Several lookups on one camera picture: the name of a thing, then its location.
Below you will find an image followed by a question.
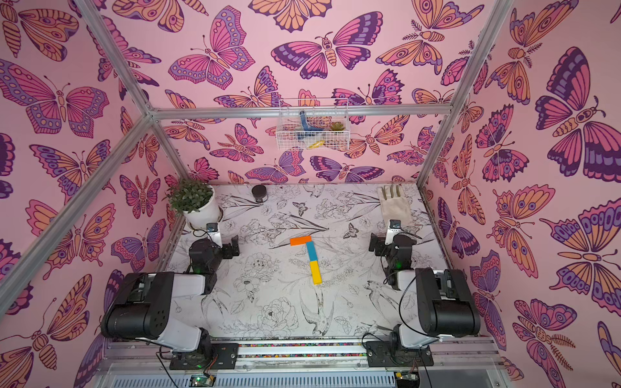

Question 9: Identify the yellow building block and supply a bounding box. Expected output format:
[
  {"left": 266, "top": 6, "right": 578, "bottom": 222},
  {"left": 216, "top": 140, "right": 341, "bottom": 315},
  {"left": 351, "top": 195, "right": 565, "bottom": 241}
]
[{"left": 309, "top": 260, "right": 323, "bottom": 285}]

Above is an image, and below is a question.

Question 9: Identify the teal building block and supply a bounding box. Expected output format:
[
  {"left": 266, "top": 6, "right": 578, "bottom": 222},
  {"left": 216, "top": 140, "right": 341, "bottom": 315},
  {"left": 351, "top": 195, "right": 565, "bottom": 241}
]
[{"left": 306, "top": 241, "right": 318, "bottom": 262}]

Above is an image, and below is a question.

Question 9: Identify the orange building block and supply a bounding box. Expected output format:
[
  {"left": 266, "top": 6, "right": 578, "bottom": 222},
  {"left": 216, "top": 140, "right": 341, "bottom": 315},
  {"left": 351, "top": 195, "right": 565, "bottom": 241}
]
[{"left": 289, "top": 236, "right": 312, "bottom": 247}]

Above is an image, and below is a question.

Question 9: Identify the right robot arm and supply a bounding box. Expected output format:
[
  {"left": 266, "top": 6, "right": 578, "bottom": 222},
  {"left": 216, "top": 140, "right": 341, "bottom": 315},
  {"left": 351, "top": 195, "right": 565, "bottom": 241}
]
[{"left": 369, "top": 230, "right": 481, "bottom": 350}]

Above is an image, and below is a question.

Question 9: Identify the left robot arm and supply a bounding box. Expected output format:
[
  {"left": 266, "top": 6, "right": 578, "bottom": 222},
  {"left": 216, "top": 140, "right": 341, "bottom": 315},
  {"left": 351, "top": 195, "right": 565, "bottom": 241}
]
[{"left": 100, "top": 235, "right": 240, "bottom": 357}]

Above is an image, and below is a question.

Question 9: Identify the white work glove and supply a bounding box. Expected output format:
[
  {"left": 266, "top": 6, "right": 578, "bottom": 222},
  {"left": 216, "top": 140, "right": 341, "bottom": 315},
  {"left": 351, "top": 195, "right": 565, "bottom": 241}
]
[{"left": 377, "top": 184, "right": 413, "bottom": 226}]

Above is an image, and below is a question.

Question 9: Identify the potted green plant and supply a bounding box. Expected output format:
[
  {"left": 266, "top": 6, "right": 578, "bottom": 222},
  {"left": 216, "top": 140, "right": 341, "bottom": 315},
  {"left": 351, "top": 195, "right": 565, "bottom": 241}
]
[{"left": 167, "top": 179, "right": 223, "bottom": 230}]

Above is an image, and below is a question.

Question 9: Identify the small dark jar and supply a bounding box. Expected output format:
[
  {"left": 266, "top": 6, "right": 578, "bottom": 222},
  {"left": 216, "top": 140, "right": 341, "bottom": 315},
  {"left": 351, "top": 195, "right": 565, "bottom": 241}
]
[{"left": 252, "top": 184, "right": 268, "bottom": 204}]

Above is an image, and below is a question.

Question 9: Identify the yellow item in basket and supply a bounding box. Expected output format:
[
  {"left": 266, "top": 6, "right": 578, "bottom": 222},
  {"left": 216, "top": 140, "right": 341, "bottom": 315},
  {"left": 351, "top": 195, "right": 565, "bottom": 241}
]
[{"left": 307, "top": 141, "right": 325, "bottom": 150}]

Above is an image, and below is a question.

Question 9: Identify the small green plant in basket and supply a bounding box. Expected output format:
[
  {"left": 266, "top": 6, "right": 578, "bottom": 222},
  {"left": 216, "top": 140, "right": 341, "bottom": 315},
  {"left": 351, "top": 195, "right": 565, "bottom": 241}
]
[{"left": 330, "top": 122, "right": 345, "bottom": 132}]

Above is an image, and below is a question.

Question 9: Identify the blue toy in basket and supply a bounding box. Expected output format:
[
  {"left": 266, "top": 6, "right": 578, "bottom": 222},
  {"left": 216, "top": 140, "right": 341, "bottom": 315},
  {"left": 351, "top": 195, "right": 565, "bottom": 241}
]
[{"left": 297, "top": 111, "right": 323, "bottom": 140}]

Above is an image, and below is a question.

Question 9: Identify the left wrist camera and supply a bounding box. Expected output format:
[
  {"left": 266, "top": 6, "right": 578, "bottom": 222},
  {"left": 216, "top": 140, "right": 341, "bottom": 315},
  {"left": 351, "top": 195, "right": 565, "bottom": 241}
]
[{"left": 205, "top": 222, "right": 223, "bottom": 247}]

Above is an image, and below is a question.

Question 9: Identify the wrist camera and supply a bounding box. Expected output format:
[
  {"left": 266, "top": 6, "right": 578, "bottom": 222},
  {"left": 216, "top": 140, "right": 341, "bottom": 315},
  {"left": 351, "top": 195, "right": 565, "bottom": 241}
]
[
  {"left": 385, "top": 219, "right": 403, "bottom": 245},
  {"left": 205, "top": 222, "right": 223, "bottom": 247}
]

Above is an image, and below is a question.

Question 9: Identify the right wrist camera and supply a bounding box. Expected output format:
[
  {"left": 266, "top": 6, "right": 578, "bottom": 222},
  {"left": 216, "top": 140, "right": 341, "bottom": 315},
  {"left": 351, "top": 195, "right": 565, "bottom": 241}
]
[{"left": 385, "top": 219, "right": 403, "bottom": 245}]

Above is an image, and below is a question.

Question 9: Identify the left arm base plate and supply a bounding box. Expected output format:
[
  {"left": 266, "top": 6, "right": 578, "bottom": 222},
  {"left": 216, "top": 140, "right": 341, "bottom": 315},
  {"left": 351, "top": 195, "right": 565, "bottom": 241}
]
[{"left": 169, "top": 343, "right": 239, "bottom": 371}]

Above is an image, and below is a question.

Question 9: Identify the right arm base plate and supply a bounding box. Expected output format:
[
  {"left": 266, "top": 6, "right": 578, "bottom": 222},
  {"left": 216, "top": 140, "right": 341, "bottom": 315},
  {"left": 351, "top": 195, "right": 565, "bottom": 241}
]
[{"left": 363, "top": 340, "right": 434, "bottom": 368}]

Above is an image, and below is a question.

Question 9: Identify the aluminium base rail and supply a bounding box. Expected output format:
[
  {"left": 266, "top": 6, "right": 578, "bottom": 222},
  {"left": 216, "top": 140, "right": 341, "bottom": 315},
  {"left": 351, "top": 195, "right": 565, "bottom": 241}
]
[{"left": 92, "top": 335, "right": 512, "bottom": 387}]

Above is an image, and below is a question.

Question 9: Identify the white wire basket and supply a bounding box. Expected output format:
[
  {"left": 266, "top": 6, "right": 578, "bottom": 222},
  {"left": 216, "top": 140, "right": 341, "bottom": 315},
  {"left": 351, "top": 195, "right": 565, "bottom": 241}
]
[{"left": 274, "top": 98, "right": 351, "bottom": 152}]

